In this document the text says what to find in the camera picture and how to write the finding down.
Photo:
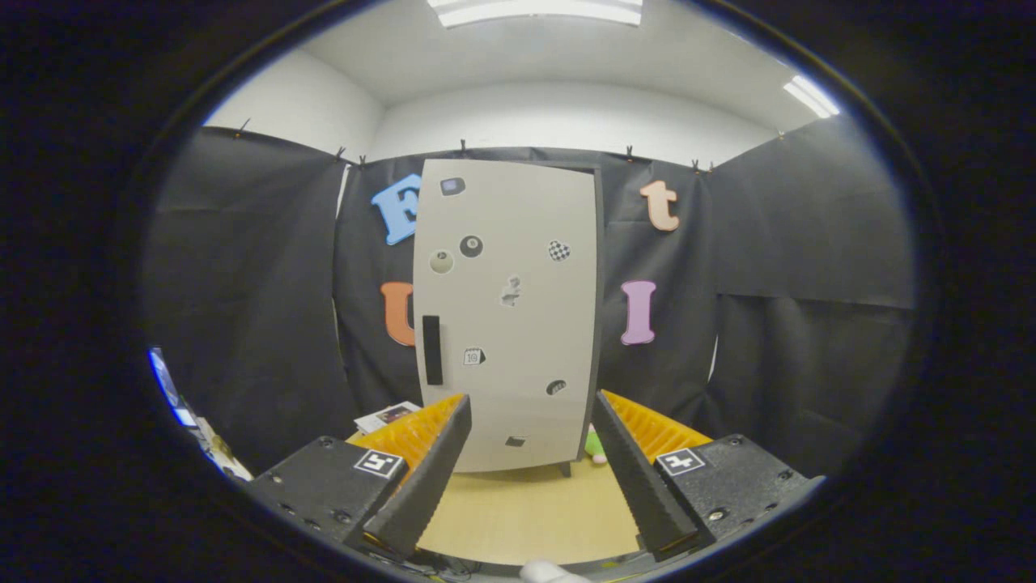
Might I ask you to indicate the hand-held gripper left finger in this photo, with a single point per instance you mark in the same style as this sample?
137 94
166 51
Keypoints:
425 494

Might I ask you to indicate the white cardboard box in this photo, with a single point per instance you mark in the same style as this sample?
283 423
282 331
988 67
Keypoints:
388 415

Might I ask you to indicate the dark grey shoe cabinet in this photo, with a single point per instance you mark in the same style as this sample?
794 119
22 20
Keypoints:
600 324

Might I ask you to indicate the long ceiling light panel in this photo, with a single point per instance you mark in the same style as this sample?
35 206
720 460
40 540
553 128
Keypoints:
534 10

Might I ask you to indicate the black backdrop cloth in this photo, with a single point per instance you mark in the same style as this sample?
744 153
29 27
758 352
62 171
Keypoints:
793 243

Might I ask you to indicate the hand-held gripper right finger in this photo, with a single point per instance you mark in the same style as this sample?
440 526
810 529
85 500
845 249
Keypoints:
639 486

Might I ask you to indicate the green and pink plush toy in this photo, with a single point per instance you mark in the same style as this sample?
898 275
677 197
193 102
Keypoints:
595 447

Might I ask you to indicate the white cluttered device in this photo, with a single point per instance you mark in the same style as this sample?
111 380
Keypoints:
217 452

